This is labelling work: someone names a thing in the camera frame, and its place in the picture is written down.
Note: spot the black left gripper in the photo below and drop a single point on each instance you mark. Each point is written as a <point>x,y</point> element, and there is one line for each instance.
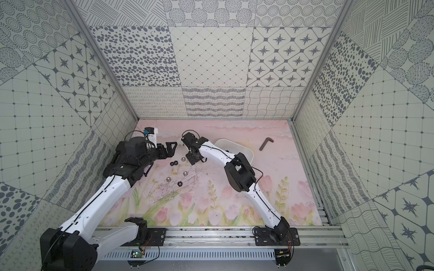
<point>161,151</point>

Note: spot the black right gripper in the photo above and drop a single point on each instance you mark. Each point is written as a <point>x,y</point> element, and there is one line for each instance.
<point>192,161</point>

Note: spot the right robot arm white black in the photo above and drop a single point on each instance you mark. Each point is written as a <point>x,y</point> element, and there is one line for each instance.
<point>241,177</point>

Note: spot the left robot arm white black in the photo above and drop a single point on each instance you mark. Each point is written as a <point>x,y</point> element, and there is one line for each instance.
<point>72,246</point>

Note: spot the white storage box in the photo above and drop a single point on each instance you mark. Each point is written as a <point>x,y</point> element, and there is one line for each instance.
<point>235,148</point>

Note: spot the dark hex allen key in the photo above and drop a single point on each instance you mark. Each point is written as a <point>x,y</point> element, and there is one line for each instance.
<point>265,142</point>

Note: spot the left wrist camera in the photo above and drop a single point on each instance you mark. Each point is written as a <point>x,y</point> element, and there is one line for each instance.
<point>151,133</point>

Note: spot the aluminium mounting rail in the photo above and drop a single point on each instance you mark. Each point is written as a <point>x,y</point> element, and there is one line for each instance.
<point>243,237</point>

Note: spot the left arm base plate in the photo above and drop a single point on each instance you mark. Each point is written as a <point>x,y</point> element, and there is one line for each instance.
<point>150,237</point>

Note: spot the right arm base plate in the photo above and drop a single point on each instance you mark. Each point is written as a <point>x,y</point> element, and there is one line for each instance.
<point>264,236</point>

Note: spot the white slotted cable duct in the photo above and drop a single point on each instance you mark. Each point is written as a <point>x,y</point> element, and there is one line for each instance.
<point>192,254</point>

